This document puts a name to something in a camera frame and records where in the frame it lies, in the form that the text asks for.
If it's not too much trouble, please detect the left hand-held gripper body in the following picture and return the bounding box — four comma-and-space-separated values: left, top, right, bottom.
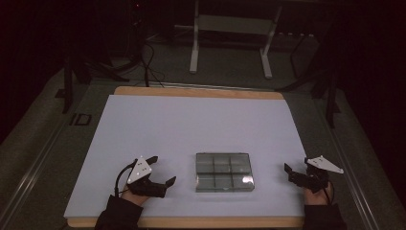
126, 155, 168, 198

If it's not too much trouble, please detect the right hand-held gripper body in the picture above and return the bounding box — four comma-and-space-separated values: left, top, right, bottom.
295, 154, 345, 195

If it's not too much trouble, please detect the person's right hand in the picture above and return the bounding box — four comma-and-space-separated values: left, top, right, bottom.
303, 181, 335, 206

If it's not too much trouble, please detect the person's left hand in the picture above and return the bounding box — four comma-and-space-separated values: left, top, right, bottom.
121, 186, 150, 207

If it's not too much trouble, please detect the clear plastic compartment box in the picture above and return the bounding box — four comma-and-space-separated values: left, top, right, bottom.
194, 151, 256, 194

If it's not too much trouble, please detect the white table mat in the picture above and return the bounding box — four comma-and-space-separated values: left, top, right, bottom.
63, 94, 308, 219

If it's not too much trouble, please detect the black tripod stand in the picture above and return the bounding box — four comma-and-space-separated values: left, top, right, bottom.
55, 0, 151, 115
275, 18, 342, 129

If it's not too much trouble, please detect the white metal stand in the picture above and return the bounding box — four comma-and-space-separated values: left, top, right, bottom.
189, 0, 283, 80

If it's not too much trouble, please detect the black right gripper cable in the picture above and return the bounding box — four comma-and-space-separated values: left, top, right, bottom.
322, 183, 333, 206

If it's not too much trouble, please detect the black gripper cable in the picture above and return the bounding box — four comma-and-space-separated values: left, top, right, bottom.
114, 158, 138, 198
322, 183, 333, 206

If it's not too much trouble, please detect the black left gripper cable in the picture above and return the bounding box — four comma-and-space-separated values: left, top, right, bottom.
114, 158, 138, 198

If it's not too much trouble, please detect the black rectangular floor bracket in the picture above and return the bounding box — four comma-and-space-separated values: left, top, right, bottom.
69, 112, 93, 127

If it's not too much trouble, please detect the black floor cable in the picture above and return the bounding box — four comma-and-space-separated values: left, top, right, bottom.
140, 41, 167, 88

